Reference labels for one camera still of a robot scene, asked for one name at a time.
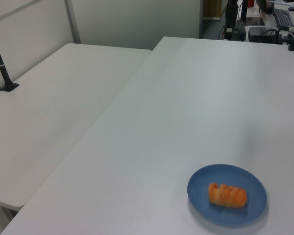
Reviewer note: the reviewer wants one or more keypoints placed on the black computer keyboard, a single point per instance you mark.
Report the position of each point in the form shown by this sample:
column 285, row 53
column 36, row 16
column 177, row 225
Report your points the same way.
column 283, row 17

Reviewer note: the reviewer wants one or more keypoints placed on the grey metal partition post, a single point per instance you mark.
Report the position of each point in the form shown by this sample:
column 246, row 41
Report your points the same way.
column 73, row 22

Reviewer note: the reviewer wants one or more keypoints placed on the black mini computer box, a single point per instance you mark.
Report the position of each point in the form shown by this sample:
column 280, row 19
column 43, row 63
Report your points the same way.
column 262, row 34

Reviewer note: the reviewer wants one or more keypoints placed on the white side table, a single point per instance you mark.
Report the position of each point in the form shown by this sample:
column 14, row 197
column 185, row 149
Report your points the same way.
column 51, row 102

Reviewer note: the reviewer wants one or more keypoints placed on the brown wooden cabinet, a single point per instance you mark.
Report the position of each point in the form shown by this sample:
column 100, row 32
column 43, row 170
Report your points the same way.
column 213, row 8

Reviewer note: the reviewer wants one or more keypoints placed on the thin black stand pole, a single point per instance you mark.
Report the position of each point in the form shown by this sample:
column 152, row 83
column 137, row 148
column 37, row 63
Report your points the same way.
column 244, row 11

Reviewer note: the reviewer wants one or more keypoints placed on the black monitor stand pole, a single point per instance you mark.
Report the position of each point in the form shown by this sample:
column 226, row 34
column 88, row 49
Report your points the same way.
column 231, row 14

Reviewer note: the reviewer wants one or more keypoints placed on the orange-brown bread roll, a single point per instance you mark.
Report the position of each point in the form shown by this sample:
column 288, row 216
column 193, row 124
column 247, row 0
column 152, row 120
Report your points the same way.
column 226, row 195

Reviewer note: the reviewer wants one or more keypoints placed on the round blue plate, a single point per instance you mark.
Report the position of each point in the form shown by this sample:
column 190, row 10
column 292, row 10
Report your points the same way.
column 205, row 183

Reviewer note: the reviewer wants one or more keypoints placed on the dark equipment box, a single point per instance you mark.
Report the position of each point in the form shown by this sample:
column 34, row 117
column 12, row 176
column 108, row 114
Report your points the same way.
column 239, row 30

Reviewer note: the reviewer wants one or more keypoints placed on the black camera pole with base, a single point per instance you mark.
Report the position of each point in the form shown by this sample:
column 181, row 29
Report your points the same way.
column 2, row 71

